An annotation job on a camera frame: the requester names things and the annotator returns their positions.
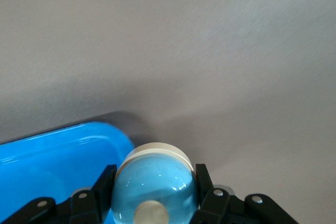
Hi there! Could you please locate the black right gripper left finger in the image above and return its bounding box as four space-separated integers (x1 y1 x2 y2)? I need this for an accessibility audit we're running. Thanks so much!
0 164 118 224

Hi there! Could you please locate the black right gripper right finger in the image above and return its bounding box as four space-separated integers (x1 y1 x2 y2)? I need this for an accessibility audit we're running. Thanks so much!
188 163 300 224

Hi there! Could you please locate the blue desk bell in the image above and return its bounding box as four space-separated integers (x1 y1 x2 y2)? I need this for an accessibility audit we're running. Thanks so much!
111 142 200 224

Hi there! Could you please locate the blue plastic tray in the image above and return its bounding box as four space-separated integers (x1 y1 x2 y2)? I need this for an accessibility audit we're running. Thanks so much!
0 121 136 224

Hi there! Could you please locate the brown table mat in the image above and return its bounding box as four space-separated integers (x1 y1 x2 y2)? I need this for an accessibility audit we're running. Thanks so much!
0 0 336 224

